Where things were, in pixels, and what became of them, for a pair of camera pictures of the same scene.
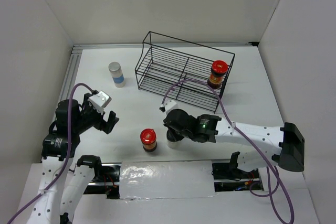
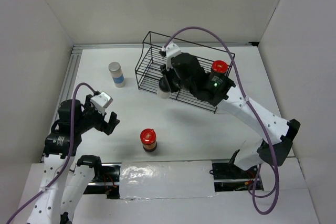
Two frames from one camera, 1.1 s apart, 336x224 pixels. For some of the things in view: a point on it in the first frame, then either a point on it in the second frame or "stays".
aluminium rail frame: x=76 y=48 stays
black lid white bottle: x=173 y=138 to x=164 y=91
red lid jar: x=218 y=68 stays
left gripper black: x=103 y=124 stays
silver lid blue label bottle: x=116 y=72 stays
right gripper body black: x=188 y=134 to x=185 y=83
